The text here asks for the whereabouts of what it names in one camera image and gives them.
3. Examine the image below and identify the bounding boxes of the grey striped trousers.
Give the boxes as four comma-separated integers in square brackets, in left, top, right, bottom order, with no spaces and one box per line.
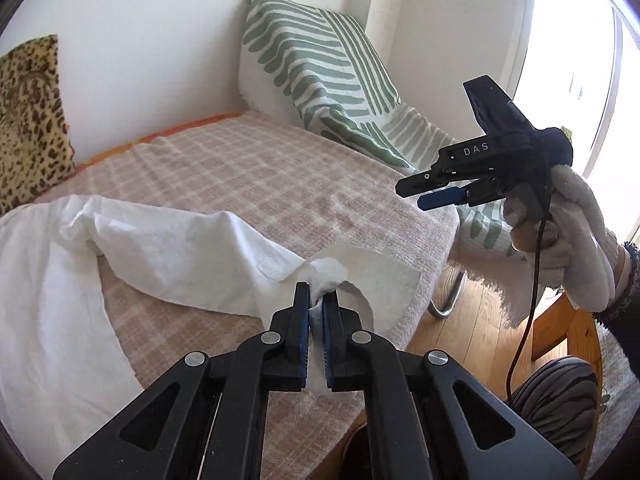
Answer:
[507,357,601,466]

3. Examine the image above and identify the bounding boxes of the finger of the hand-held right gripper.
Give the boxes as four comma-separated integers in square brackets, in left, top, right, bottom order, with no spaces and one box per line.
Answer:
[416,180,506,211]
[395,167,496,198]

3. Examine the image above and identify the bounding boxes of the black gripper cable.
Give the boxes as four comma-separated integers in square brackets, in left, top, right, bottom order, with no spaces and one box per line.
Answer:
[505,185,551,403]

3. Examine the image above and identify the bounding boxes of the green striped white pillow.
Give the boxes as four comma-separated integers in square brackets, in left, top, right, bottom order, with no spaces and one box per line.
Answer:
[237,0,548,331]

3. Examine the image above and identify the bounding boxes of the leopard print cushion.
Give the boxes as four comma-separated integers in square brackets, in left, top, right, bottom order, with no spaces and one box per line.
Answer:
[0,34,77,216]

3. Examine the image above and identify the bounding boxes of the person's right forearm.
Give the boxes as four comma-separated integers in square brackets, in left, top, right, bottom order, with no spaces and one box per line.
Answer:
[597,242,640,331]

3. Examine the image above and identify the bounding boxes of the white rug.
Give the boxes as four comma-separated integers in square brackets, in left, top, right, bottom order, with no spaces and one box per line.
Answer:
[582,332,636,476]

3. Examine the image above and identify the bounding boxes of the window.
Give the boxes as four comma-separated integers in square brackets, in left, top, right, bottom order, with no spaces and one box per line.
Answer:
[507,0,640,261]

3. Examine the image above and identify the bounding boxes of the white long-sleeved shirt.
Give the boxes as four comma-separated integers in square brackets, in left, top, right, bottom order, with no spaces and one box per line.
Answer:
[0,192,422,426]

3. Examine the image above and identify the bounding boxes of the pink checked blanket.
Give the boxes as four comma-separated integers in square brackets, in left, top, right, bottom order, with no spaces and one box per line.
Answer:
[35,110,461,480]

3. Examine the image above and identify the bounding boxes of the person's right hand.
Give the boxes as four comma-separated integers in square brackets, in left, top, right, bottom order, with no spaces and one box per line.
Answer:
[502,162,628,311]

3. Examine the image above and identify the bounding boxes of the metal bed leg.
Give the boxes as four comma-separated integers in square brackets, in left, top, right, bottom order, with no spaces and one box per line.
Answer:
[427,267,468,320]

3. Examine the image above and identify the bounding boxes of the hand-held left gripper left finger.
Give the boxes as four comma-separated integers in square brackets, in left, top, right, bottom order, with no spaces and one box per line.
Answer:
[52,281,313,480]

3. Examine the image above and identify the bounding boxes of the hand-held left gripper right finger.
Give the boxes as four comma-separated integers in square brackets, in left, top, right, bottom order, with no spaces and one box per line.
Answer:
[321,291,583,480]

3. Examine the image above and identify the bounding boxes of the orange bed sheet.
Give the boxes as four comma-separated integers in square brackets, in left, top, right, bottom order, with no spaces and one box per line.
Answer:
[75,111,243,166]

